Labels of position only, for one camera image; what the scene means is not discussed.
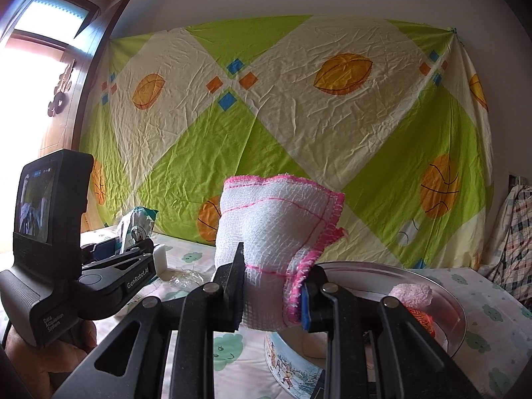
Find white black sponge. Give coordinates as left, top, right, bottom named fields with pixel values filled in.
left=152, top=244, right=168, bottom=277

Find cotton swab packet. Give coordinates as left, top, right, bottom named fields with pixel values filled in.
left=116, top=206, right=159, bottom=253

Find white pink-trimmed cloth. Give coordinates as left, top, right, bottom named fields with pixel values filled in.
left=214, top=174, right=345, bottom=332

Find clear plastic bag grey item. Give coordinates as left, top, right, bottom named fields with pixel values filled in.
left=170, top=269, right=205, bottom=293

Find left hand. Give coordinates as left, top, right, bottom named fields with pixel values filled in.
left=5, top=321, right=96, bottom=398

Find red orange knot ornament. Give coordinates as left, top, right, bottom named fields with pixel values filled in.
left=408, top=307, right=436, bottom=338

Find pink fluffy ball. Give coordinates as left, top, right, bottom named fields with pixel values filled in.
left=390, top=284, right=433, bottom=310

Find blue cookie tin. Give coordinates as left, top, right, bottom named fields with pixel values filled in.
left=264, top=326, right=327, bottom=398

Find plaid cloth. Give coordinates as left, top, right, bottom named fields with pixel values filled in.
left=479, top=185, right=531, bottom=310

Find dark door ornament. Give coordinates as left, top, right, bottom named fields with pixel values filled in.
left=47, top=60, right=77, bottom=117

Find brown wooden door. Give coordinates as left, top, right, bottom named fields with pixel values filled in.
left=39, top=0, right=129, bottom=156

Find green cream basketball sheet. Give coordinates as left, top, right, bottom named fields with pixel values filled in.
left=80, top=15, right=493, bottom=268

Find black camera screen unit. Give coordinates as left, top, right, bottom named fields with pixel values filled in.
left=1, top=150, right=94, bottom=348

